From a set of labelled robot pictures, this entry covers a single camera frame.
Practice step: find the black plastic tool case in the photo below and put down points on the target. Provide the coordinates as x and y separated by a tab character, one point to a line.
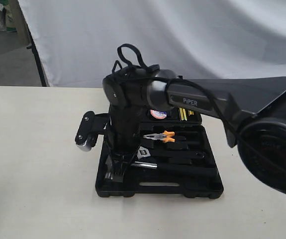
190	135

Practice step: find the electrical tape roll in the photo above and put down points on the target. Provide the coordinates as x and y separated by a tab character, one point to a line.
158	115

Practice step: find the black backdrop stand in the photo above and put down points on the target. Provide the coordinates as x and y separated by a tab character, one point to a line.
31	46

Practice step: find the steel claw hammer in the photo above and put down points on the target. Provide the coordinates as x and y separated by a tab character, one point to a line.
176	169

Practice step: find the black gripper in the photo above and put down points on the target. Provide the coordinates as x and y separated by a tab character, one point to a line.
123	138

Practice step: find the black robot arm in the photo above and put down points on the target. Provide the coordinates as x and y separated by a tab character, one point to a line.
253	112

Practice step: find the adjustable wrench black handle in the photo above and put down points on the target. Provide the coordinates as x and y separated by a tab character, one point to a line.
145	153

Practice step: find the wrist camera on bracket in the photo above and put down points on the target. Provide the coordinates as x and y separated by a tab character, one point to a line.
92	125

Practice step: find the white backdrop cloth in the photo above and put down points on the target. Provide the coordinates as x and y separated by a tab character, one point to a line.
77	40

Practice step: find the large yellow black screwdriver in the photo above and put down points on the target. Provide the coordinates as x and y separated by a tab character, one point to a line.
183	115

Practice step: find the orange handled pliers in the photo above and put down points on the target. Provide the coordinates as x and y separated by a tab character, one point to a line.
166	136

